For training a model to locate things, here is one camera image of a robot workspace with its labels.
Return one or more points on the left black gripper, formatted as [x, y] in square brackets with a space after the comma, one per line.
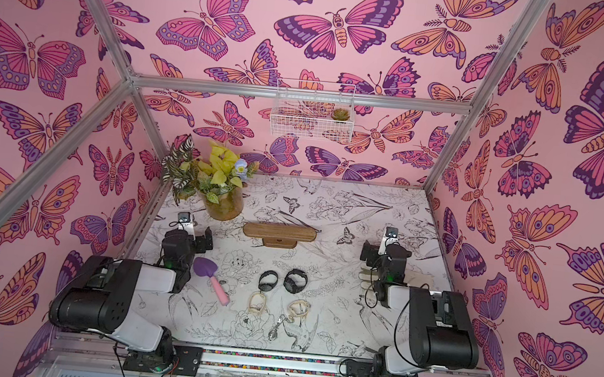
[200, 241]

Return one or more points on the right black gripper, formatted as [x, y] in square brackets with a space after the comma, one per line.
[371, 254]

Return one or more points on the beige watch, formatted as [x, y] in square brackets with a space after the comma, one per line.
[257, 303]
[297, 310]

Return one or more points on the black watch wide face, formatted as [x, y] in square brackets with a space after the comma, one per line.
[295, 281]

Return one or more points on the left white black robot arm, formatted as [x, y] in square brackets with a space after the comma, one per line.
[100, 300]

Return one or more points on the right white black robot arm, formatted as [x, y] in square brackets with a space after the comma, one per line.
[431, 329]

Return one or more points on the wooden watch stand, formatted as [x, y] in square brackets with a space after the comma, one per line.
[279, 236]

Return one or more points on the purple pink toy shovel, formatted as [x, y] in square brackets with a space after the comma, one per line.
[206, 268]

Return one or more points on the amber vase with plants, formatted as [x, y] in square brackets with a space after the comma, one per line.
[218, 180]

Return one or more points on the small succulent plant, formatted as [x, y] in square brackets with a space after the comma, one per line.
[341, 115]

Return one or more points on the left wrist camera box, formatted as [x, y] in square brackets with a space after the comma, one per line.
[183, 220]

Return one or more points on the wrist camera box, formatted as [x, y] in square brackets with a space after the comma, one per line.
[390, 237]
[183, 220]

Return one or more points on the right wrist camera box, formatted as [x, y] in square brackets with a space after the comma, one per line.
[390, 237]

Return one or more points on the silver metal keychain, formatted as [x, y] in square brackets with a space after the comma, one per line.
[274, 331]

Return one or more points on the white wire wall basket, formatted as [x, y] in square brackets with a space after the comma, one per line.
[303, 108]

